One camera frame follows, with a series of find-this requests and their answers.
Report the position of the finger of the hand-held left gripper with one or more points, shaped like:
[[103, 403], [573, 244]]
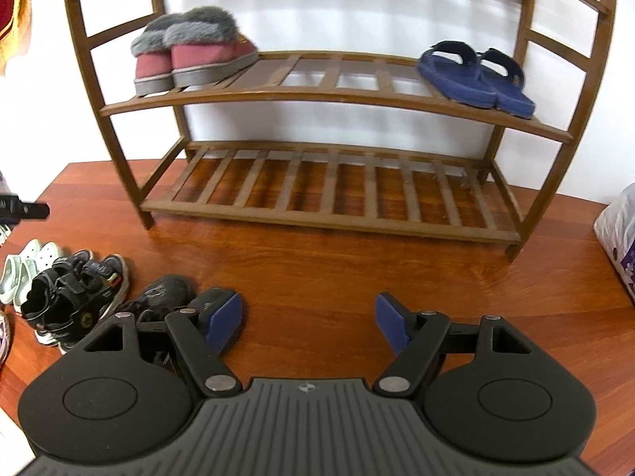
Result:
[[22, 209]]

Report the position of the wooden shoe rack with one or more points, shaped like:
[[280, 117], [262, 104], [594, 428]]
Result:
[[317, 96]]

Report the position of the pale green clog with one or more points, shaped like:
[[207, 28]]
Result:
[[47, 255], [15, 272]]

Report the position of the white purple printed plastic bag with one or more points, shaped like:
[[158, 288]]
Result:
[[617, 233]]

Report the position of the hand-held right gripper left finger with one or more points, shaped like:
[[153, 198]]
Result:
[[223, 322]]

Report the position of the red cloth with gold fringe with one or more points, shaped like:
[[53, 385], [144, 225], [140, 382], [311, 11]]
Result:
[[12, 5]]

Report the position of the blue cartoon print slide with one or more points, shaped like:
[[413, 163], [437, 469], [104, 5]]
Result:
[[456, 79], [511, 91]]

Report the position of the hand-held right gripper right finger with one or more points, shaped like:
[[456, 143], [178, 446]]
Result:
[[392, 322]]

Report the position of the pink fur trimmed slipper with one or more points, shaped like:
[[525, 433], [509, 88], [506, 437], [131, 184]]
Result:
[[208, 57], [151, 67]]

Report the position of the black velcro kids sandal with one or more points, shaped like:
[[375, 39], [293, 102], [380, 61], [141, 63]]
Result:
[[47, 292], [94, 297]]

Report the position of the black ankle boot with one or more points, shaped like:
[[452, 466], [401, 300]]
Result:
[[163, 292]]

